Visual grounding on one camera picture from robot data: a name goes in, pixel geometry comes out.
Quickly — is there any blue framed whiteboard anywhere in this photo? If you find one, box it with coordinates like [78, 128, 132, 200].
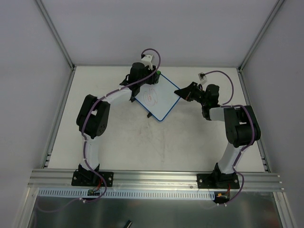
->
[135, 74, 180, 122]

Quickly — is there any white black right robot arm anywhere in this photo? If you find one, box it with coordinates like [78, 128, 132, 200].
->
[174, 82, 261, 188]

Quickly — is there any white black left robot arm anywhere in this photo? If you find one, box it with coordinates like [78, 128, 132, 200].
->
[76, 62, 160, 185]

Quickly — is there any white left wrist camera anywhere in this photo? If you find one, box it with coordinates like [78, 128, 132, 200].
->
[141, 54, 154, 70]

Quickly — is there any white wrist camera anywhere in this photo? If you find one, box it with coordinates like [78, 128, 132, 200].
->
[141, 54, 154, 70]
[198, 72, 207, 85]

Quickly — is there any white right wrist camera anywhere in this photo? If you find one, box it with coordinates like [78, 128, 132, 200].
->
[198, 72, 207, 85]

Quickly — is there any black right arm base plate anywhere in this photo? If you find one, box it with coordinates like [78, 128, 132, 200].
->
[196, 172, 240, 190]

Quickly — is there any white slotted cable duct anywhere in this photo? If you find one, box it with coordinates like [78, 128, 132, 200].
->
[38, 188, 215, 200]

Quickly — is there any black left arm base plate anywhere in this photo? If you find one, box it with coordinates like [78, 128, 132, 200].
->
[71, 170, 114, 187]

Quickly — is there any aluminium left frame post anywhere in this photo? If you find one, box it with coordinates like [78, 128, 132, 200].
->
[34, 0, 75, 70]

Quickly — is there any aluminium frame post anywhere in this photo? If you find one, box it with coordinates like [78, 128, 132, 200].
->
[34, 0, 75, 70]
[238, 0, 285, 72]

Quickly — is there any aluminium right frame post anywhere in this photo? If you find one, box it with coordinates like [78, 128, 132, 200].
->
[238, 0, 285, 72]

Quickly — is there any aluminium front rail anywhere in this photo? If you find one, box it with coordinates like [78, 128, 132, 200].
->
[27, 169, 285, 192]

